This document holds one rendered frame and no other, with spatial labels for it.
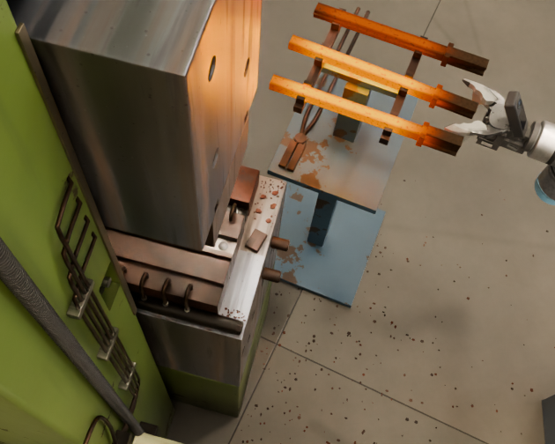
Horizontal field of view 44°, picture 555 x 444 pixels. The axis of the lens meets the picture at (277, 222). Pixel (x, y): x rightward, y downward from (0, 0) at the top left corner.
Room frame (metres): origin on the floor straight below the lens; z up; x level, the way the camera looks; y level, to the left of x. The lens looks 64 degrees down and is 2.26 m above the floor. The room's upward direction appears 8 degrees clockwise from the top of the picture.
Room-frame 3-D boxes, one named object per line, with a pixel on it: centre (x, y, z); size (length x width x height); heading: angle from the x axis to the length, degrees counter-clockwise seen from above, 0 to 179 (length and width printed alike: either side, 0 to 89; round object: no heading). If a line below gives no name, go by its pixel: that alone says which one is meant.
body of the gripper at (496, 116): (0.95, -0.50, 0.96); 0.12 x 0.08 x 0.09; 74
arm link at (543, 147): (0.93, -0.58, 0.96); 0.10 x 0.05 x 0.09; 164
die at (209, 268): (0.54, 0.29, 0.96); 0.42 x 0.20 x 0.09; 83
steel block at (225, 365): (0.60, 0.29, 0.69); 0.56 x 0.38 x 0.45; 83
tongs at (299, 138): (1.18, -0.08, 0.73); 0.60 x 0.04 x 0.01; 164
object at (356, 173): (1.04, -0.15, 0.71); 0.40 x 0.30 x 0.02; 166
